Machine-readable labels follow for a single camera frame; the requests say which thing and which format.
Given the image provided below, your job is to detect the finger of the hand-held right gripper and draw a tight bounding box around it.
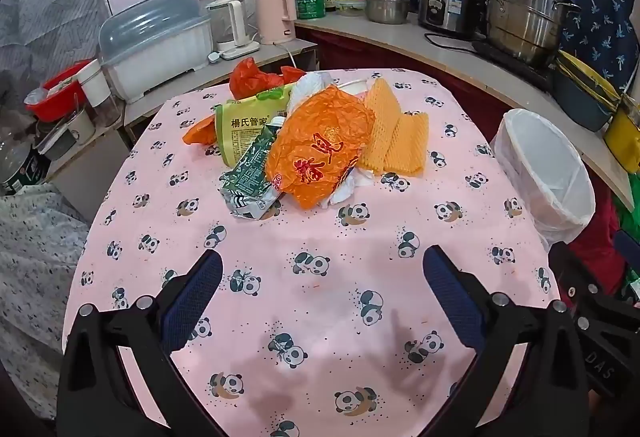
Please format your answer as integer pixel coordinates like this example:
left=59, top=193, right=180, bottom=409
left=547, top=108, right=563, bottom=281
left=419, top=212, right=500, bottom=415
left=612, top=229, right=640, bottom=305
left=548, top=241, right=601, bottom=318

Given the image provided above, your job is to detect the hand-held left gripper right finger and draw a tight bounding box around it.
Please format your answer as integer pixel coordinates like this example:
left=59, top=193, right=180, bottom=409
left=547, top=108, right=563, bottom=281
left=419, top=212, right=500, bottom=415
left=422, top=244, right=592, bottom=437

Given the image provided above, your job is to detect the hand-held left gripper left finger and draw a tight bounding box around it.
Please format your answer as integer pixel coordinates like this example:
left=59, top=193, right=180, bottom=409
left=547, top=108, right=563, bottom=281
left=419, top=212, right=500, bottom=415
left=56, top=248, right=236, bottom=437

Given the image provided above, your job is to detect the bin with white liner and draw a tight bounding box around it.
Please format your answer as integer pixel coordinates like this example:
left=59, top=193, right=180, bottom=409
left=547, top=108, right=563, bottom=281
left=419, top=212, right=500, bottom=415
left=490, top=108, right=597, bottom=245

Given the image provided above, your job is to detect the silver-green foil wrapper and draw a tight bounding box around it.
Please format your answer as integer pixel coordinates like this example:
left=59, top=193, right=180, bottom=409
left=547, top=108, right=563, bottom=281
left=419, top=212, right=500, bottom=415
left=220, top=117, right=286, bottom=220

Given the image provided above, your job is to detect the orange foam net sheet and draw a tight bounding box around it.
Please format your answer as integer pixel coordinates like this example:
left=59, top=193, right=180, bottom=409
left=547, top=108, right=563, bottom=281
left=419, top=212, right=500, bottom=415
left=382, top=112, right=431, bottom=177
left=364, top=77, right=403, bottom=170

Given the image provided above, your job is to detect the yellow-green plastic packaging bag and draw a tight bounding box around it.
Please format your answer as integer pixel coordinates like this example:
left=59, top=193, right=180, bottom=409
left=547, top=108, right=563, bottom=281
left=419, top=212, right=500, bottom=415
left=214, top=84, right=296, bottom=168

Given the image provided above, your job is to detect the orange plastic bag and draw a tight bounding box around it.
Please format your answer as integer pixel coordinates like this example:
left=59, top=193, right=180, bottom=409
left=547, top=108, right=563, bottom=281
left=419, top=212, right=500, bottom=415
left=265, top=84, right=376, bottom=210

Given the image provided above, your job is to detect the pink floral paper cup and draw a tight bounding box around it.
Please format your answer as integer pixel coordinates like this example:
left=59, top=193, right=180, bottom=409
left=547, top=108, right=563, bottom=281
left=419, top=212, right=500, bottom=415
left=339, top=78, right=373, bottom=98

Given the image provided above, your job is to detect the red cloth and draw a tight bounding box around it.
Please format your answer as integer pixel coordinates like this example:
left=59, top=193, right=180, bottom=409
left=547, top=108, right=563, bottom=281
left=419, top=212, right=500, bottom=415
left=570, top=197, right=626, bottom=298

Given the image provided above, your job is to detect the green plastic bag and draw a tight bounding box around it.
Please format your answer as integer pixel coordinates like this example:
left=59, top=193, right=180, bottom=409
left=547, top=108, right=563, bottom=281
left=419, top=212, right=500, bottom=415
left=614, top=197, right=640, bottom=238

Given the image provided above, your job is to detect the yellow enamel pot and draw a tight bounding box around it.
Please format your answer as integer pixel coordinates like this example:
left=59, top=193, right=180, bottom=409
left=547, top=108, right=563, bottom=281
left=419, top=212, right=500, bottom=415
left=602, top=92, right=640, bottom=173

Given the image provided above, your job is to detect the pink panda print tablecloth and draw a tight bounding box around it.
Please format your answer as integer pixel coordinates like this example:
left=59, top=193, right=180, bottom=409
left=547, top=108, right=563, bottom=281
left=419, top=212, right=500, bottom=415
left=62, top=67, right=563, bottom=437

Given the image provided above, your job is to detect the white crumpled paper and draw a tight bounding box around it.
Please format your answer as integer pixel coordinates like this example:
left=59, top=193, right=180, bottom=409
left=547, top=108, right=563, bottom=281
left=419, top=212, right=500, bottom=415
left=325, top=164, right=378, bottom=207

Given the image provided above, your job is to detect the dark blue enamel pot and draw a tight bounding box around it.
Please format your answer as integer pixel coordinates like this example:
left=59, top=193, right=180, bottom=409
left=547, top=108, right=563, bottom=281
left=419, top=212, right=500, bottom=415
left=550, top=50, right=623, bottom=132

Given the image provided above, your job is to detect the grey floral bed sheet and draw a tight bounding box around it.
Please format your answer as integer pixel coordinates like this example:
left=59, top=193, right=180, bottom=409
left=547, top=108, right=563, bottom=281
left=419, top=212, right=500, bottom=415
left=0, top=187, right=91, bottom=418

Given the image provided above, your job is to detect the small orange plastic wrapper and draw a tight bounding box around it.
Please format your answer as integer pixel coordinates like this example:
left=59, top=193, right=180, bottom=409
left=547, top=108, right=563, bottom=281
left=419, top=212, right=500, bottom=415
left=182, top=114, right=217, bottom=145

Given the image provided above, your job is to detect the black induction cooker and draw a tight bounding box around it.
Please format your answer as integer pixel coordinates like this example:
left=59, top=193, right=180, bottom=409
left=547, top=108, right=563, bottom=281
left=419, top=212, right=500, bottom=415
left=472, top=37, right=556, bottom=90

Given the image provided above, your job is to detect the red plastic basin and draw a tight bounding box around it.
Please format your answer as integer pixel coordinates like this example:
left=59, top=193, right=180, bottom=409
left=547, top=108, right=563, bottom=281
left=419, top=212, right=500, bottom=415
left=25, top=60, right=93, bottom=123

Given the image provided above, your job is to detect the clear crumpled plastic bag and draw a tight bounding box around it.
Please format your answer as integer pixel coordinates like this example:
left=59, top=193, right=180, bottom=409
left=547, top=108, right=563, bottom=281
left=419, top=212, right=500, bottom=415
left=287, top=71, right=343, bottom=112

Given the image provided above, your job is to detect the white covered dish rack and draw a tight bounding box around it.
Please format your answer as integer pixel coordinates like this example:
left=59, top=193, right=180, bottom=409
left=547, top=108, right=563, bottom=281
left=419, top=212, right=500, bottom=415
left=97, top=0, right=213, bottom=105

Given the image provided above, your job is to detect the large steel steamer pot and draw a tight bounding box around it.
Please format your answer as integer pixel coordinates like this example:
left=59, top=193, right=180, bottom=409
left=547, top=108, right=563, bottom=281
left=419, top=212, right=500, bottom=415
left=475, top=0, right=581, bottom=68

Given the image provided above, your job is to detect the curved kitchen counter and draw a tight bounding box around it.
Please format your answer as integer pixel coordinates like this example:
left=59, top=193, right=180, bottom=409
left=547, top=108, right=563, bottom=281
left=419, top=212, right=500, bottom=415
left=295, top=10, right=636, bottom=213

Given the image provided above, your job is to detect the glass electric kettle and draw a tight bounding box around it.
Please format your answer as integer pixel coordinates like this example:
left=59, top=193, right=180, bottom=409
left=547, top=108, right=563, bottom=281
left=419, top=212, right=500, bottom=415
left=206, top=0, right=261, bottom=60

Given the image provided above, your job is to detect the steel rice cooker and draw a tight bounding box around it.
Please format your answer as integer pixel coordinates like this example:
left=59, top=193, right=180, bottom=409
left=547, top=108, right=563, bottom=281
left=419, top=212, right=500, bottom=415
left=417, top=0, right=483, bottom=38

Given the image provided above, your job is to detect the small steel pot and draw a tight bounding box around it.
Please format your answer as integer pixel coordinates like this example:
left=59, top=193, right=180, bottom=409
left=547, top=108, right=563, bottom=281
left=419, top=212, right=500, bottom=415
left=365, top=0, right=411, bottom=24

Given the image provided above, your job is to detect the pink electric kettle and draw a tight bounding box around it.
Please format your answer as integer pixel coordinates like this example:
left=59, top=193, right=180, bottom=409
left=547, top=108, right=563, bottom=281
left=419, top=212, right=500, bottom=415
left=255, top=0, right=298, bottom=45

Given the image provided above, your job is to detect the black power cable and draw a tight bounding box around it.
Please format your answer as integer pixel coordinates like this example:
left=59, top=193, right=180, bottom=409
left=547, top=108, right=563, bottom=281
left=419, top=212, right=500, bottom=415
left=424, top=32, right=481, bottom=52

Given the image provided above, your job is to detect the white kettle cable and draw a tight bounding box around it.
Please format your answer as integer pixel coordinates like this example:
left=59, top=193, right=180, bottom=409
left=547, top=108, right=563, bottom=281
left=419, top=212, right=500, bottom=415
left=277, top=42, right=301, bottom=70

